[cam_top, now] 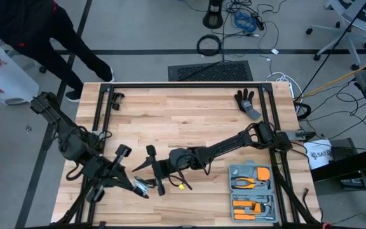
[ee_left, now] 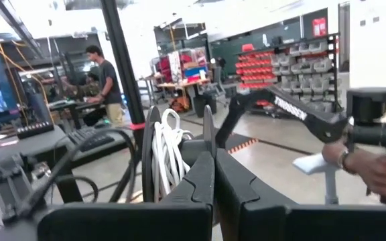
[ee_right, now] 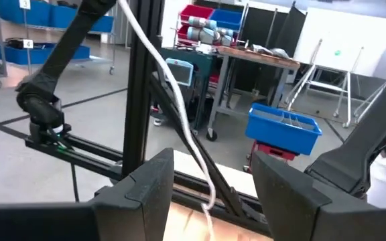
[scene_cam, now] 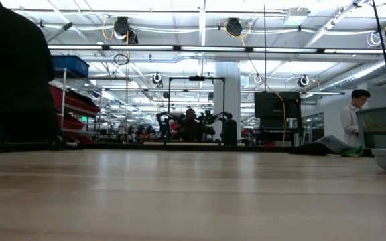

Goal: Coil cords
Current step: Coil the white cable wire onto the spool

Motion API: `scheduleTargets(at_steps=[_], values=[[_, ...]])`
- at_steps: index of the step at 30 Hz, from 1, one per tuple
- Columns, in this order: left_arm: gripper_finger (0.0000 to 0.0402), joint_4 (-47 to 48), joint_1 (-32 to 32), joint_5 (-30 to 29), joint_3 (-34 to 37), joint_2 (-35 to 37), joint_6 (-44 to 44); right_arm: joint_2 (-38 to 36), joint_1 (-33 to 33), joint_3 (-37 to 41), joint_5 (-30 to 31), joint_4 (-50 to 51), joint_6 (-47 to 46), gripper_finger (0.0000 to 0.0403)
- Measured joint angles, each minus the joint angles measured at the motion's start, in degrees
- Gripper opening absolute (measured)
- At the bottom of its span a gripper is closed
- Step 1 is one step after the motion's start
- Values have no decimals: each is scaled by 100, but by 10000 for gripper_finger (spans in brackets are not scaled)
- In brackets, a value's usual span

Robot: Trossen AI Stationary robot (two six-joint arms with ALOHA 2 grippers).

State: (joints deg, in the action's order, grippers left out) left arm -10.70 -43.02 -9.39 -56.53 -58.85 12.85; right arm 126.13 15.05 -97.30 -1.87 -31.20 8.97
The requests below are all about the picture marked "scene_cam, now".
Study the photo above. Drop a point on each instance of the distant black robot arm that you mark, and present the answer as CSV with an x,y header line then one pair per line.
x,y
224,115
162,121

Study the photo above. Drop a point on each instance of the person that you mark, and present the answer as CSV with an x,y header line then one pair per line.
x,y
348,122
12,73
190,129

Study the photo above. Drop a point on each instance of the black cylindrical container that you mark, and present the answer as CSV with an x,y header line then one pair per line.
x,y
230,134

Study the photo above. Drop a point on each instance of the black cabinet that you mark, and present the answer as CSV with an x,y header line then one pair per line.
x,y
273,114

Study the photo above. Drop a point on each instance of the metal rack with red bins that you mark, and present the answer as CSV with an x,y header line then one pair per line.
x,y
75,103

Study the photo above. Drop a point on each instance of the blue plastic bin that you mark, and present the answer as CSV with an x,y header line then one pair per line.
x,y
72,65

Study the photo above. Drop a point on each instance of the black grey work glove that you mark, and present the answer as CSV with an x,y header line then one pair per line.
x,y
330,145

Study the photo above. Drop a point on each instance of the black gantry frame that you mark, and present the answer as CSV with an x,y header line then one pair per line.
x,y
196,78

